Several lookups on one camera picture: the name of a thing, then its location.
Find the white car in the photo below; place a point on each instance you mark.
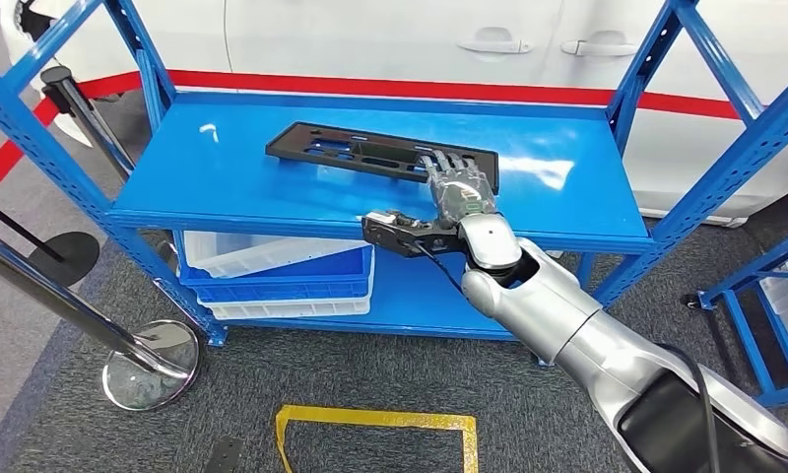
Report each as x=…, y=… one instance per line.
x=368, y=39

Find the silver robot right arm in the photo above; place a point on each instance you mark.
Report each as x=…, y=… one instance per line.
x=564, y=313

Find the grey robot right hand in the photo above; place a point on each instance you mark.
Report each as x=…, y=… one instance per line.
x=462, y=192

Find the chrome stanchion post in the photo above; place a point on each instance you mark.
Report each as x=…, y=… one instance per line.
x=84, y=111
x=152, y=365

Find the yellow floor tape square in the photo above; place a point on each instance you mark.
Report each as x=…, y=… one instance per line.
x=368, y=416

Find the white plastic crate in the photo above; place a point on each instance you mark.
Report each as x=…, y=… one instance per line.
x=289, y=307
x=250, y=251

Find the translucent white storage bin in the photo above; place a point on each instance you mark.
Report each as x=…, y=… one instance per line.
x=785, y=307

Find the black robot body part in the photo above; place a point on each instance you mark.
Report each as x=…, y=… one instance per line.
x=224, y=457

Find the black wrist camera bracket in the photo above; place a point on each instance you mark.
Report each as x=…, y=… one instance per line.
x=394, y=238

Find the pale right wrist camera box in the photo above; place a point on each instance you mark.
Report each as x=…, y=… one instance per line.
x=382, y=217

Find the blue wheeled shelf cart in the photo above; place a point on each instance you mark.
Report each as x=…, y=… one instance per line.
x=748, y=339

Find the blue metal shelf rack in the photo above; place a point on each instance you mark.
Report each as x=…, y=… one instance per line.
x=205, y=170

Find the blue plastic crate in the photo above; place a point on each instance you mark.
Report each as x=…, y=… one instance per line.
x=283, y=277

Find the red barrier belt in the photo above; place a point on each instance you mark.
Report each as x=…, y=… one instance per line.
x=15, y=147
x=368, y=86

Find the long black plastic part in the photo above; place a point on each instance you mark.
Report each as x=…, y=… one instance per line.
x=289, y=147

